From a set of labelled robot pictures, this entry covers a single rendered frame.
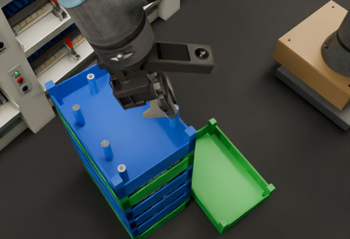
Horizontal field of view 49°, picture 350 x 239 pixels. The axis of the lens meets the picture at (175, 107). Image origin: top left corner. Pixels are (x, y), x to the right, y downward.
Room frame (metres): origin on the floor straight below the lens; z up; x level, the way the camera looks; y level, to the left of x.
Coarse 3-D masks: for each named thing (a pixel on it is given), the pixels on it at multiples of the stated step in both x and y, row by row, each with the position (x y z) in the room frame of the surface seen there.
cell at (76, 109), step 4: (76, 104) 0.45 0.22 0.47; (72, 108) 0.44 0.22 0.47; (76, 108) 0.44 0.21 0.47; (80, 108) 0.45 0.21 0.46; (76, 112) 0.44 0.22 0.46; (80, 112) 0.44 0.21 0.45; (76, 116) 0.44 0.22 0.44; (80, 116) 0.44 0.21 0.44; (80, 120) 0.44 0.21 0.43; (84, 120) 0.44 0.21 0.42; (80, 124) 0.44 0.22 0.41
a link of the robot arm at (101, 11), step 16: (64, 0) 0.34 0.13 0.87; (80, 0) 0.33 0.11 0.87; (96, 0) 0.34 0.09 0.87; (112, 0) 0.35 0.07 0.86; (128, 0) 0.35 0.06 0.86; (144, 0) 0.36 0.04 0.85; (80, 16) 0.34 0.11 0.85; (96, 16) 0.34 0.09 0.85; (112, 16) 0.34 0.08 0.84; (128, 16) 0.35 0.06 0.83; (144, 16) 0.38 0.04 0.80; (96, 32) 0.34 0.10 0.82; (112, 32) 0.34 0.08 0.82; (128, 32) 0.35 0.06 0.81; (96, 48) 0.35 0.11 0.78; (112, 48) 0.34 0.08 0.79
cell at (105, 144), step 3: (102, 141) 0.36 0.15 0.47; (105, 141) 0.36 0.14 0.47; (108, 141) 0.36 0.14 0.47; (102, 144) 0.36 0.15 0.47; (105, 144) 0.36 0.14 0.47; (108, 144) 0.36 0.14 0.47; (102, 147) 0.35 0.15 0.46; (105, 147) 0.35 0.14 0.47; (108, 147) 0.35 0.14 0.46; (105, 150) 0.35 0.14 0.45; (108, 150) 0.35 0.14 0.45; (111, 150) 0.36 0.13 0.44; (105, 153) 0.35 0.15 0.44; (108, 153) 0.35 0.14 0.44; (111, 153) 0.35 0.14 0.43; (105, 156) 0.35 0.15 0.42; (108, 156) 0.35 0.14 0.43; (111, 156) 0.35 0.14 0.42; (108, 159) 0.35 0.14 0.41
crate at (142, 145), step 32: (96, 64) 0.58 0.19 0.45; (64, 96) 0.52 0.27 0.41; (96, 96) 0.52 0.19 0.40; (96, 128) 0.43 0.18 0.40; (128, 128) 0.43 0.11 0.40; (160, 128) 0.43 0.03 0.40; (192, 128) 0.39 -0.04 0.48; (96, 160) 0.33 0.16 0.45; (128, 160) 0.35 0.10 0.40; (160, 160) 0.33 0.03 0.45; (128, 192) 0.28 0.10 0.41
